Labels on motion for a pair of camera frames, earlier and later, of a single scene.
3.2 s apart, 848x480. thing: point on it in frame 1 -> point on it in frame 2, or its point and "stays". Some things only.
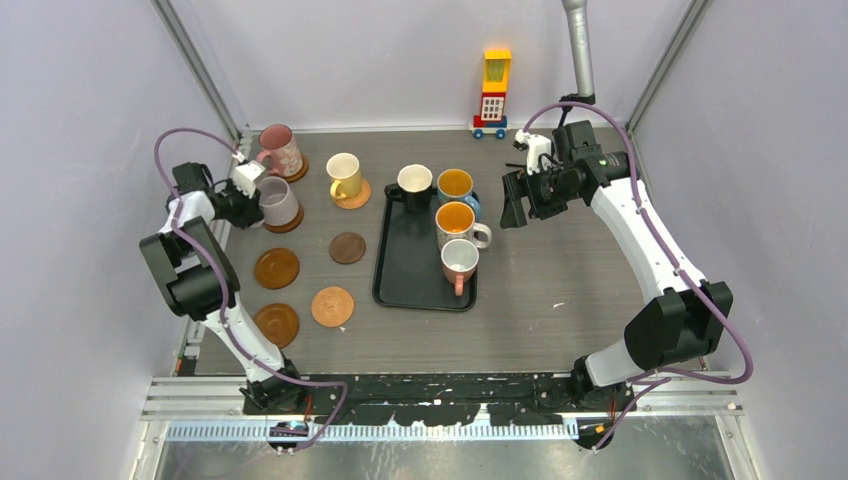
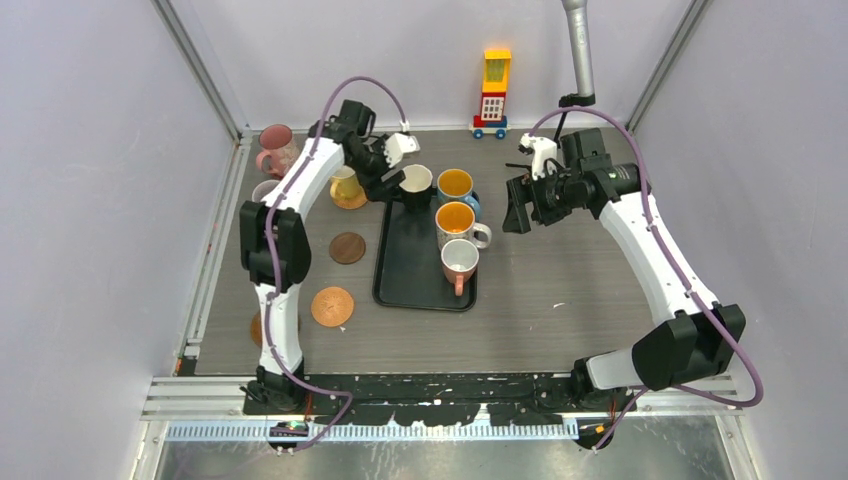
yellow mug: (344, 170) stays
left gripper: (251, 212) -> (375, 187)
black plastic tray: (407, 267) stays
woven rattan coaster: (332, 306) stays
